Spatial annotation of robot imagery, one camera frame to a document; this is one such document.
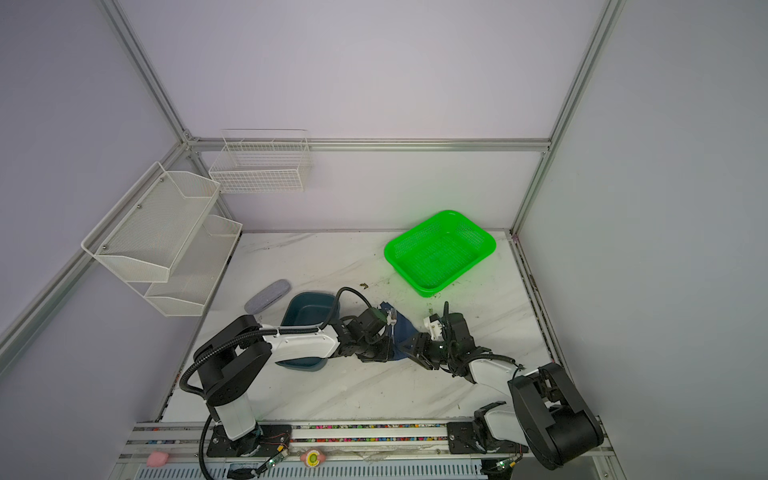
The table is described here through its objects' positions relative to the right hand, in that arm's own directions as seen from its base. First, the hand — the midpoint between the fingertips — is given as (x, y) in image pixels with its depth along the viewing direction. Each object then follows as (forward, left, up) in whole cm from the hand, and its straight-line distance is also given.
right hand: (402, 351), depth 84 cm
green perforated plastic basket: (+43, -14, -5) cm, 46 cm away
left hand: (0, +3, -3) cm, 4 cm away
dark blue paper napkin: (+9, 0, -4) cm, 10 cm away
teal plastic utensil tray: (+16, +31, -3) cm, 35 cm away
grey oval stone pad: (+19, +46, -2) cm, 50 cm away
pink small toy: (-26, +59, -3) cm, 65 cm away
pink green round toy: (-26, +21, 0) cm, 33 cm away
